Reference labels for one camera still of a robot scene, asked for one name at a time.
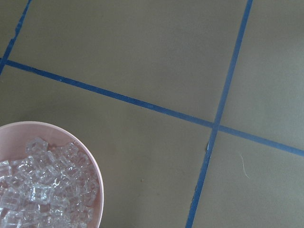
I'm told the pile of clear ice cubes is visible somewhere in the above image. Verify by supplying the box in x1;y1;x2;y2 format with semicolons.
0;138;99;228

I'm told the pink bowl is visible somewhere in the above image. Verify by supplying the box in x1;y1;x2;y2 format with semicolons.
0;121;105;228

